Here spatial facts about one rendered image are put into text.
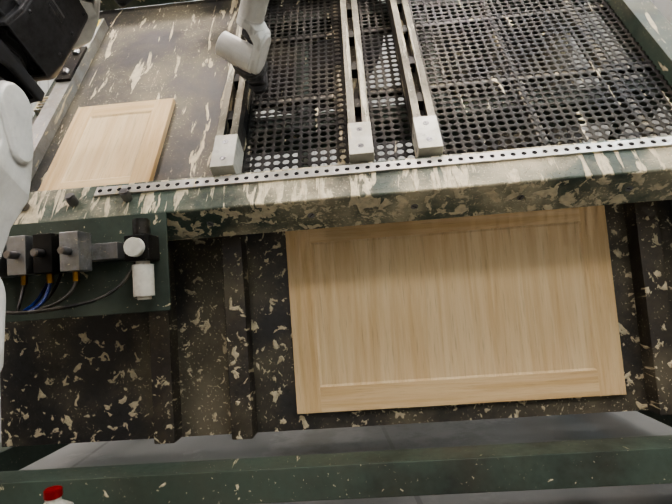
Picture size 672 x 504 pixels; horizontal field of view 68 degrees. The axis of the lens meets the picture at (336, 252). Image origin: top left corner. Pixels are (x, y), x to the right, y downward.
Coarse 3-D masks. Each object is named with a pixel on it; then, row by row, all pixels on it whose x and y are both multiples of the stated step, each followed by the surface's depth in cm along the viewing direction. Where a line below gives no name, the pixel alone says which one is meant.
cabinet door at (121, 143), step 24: (72, 120) 154; (96, 120) 153; (120, 120) 152; (144, 120) 151; (168, 120) 150; (72, 144) 146; (96, 144) 146; (120, 144) 144; (144, 144) 143; (72, 168) 140; (96, 168) 139; (120, 168) 138; (144, 168) 136
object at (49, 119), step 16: (96, 32) 183; (96, 48) 182; (80, 64) 171; (80, 80) 170; (64, 96) 160; (48, 112) 154; (64, 112) 159; (32, 128) 150; (48, 128) 150; (48, 144) 150; (32, 176) 141
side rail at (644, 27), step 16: (608, 0) 169; (624, 0) 160; (640, 0) 159; (624, 16) 160; (640, 16) 153; (656, 16) 153; (640, 32) 152; (656, 32) 147; (656, 48) 145; (656, 64) 145
